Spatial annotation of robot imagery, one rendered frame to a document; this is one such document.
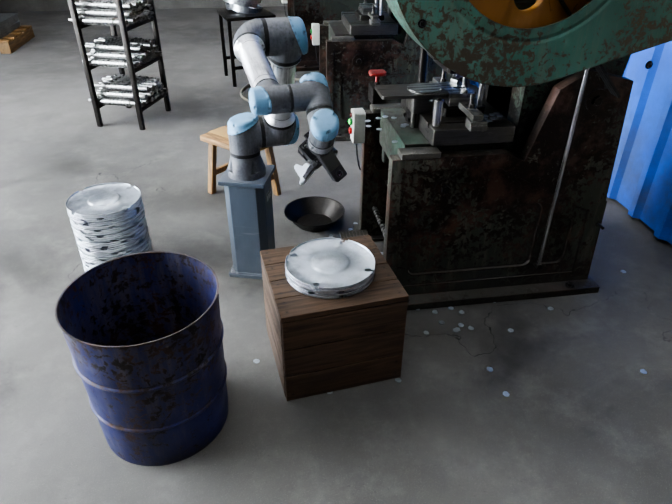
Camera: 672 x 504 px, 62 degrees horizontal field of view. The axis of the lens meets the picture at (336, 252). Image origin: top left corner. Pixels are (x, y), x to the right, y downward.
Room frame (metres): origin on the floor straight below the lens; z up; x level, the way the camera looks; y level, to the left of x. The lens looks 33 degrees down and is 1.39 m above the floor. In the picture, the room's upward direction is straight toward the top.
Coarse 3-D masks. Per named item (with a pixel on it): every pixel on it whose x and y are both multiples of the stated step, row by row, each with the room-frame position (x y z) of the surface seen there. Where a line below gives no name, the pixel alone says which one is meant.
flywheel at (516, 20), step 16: (480, 0) 1.66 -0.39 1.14; (496, 0) 1.67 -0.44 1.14; (512, 0) 1.68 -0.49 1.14; (544, 0) 1.69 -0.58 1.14; (576, 0) 1.71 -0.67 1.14; (496, 16) 1.67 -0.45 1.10; (512, 16) 1.68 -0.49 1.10; (528, 16) 1.69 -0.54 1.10; (544, 16) 1.69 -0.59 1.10; (560, 16) 1.70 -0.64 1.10
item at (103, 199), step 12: (96, 192) 2.09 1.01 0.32; (108, 192) 2.08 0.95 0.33; (120, 192) 2.09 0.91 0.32; (132, 192) 2.09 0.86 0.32; (72, 204) 1.98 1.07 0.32; (84, 204) 1.98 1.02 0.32; (96, 204) 1.97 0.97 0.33; (108, 204) 1.98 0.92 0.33; (120, 204) 1.99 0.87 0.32; (132, 204) 1.98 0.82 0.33; (96, 216) 1.89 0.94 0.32
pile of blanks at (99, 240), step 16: (80, 224) 1.91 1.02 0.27; (96, 224) 1.89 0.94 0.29; (112, 224) 1.91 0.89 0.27; (128, 224) 1.94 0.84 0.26; (144, 224) 2.03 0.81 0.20; (80, 240) 1.92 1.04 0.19; (96, 240) 1.89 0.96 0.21; (112, 240) 1.90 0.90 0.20; (128, 240) 1.93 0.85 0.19; (144, 240) 2.00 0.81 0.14; (96, 256) 1.89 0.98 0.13; (112, 256) 1.91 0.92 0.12
